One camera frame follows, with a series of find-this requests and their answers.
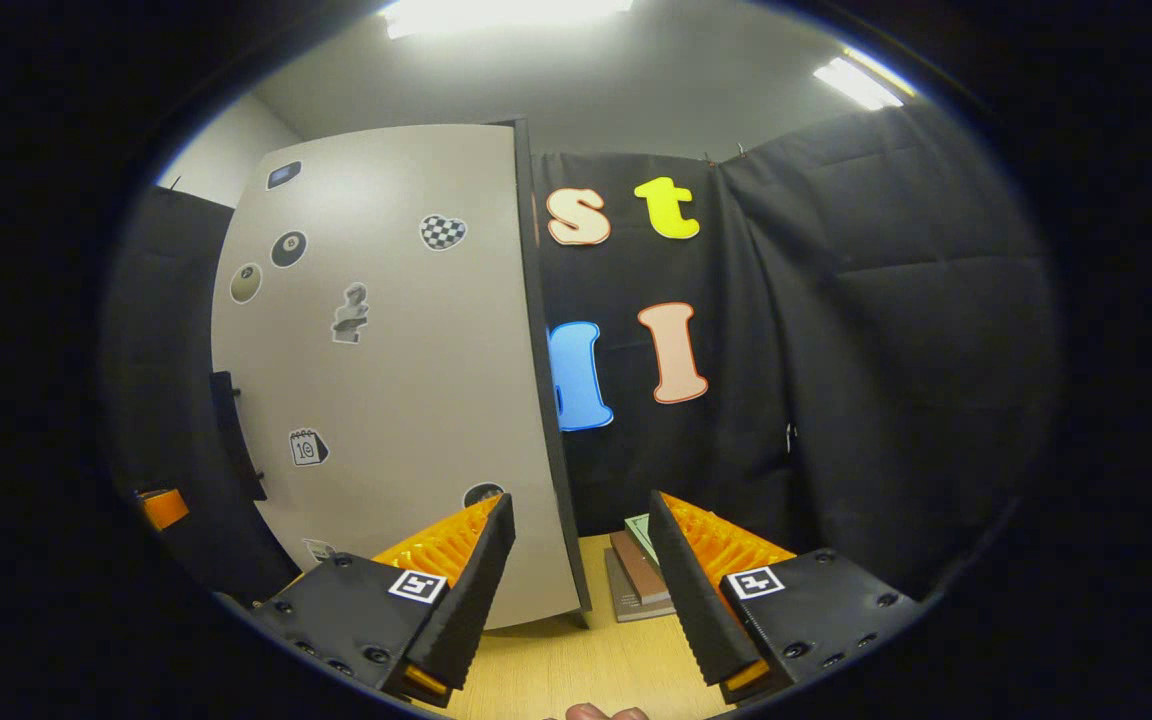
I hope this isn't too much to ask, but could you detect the grey cabinet door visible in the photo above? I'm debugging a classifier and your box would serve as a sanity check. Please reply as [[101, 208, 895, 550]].
[[211, 122, 582, 631]]

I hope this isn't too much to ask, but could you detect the black backdrop cloth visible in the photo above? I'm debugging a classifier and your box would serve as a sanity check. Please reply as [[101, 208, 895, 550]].
[[101, 100, 1062, 606]]

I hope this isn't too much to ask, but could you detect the dark grey cabinet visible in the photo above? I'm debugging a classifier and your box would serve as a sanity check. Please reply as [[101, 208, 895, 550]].
[[491, 118, 593, 631]]

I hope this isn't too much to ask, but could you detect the brown book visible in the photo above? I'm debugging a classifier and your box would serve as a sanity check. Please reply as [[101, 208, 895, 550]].
[[609, 530, 672, 606]]

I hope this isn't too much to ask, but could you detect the ceiling light panel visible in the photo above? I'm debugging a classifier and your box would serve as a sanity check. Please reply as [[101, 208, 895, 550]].
[[814, 55, 922, 111]]

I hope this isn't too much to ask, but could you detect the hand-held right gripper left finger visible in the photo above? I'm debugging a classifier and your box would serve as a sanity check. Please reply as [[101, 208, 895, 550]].
[[256, 492, 517, 709]]

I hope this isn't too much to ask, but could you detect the black door handle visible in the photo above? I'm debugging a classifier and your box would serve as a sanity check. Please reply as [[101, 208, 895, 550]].
[[210, 370, 269, 503]]

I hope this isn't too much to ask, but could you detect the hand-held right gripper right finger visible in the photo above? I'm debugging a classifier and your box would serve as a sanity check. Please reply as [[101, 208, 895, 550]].
[[648, 490, 927, 706]]

